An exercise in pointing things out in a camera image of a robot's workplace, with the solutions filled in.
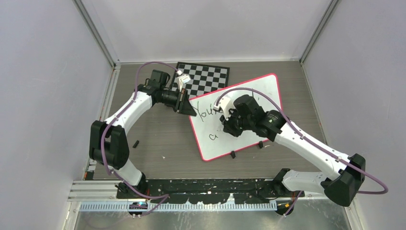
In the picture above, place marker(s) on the aluminium frame rail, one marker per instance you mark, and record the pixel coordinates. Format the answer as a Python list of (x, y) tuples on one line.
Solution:
[(115, 196)]

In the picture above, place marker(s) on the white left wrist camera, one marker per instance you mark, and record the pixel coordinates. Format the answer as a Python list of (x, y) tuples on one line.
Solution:
[(181, 79)]

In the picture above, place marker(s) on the black white checkerboard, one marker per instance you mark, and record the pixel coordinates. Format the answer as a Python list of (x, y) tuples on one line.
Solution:
[(204, 78)]

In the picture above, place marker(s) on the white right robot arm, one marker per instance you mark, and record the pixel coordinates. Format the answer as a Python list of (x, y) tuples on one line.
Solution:
[(338, 177)]

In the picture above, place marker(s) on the pink framed whiteboard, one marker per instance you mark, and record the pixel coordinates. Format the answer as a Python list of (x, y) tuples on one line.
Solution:
[(256, 97)]

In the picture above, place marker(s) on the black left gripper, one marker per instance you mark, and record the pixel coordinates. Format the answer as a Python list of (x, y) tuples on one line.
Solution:
[(183, 105)]

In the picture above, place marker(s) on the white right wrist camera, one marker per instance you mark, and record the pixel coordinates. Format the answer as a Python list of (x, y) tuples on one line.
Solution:
[(224, 104)]

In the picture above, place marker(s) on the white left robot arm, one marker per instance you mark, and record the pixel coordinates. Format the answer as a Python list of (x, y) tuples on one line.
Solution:
[(108, 138)]

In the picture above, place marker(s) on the black marker cap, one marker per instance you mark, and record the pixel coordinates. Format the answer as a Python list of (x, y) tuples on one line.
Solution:
[(135, 144)]

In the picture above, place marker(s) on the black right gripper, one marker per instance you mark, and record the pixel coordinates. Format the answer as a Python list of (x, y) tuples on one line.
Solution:
[(228, 126)]

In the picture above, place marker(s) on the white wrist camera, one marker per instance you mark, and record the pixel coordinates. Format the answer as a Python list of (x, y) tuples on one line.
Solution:
[(224, 104), (181, 79)]

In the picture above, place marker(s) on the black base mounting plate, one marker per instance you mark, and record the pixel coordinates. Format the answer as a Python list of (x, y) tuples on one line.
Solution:
[(216, 191)]

